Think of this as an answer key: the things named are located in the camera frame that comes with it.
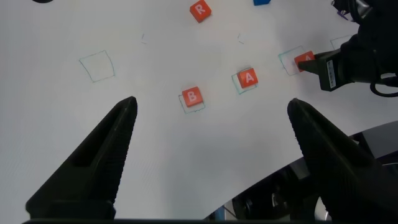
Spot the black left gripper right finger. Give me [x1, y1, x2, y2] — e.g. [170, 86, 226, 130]
[286, 98, 398, 224]

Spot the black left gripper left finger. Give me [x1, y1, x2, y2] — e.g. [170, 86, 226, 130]
[25, 95, 138, 220]

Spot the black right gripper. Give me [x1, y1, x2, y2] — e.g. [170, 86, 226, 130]
[297, 48, 356, 93]

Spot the orange letter A block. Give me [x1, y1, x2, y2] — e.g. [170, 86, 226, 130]
[236, 67, 259, 90]
[294, 50, 317, 73]

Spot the orange letter B block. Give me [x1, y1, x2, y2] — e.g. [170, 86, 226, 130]
[181, 86, 203, 108]

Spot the orange letter R block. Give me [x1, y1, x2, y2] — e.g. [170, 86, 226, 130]
[189, 0, 213, 24]

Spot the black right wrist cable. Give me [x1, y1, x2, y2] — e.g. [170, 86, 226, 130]
[369, 73, 398, 98]

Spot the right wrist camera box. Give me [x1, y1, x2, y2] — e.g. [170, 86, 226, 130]
[331, 0, 374, 21]

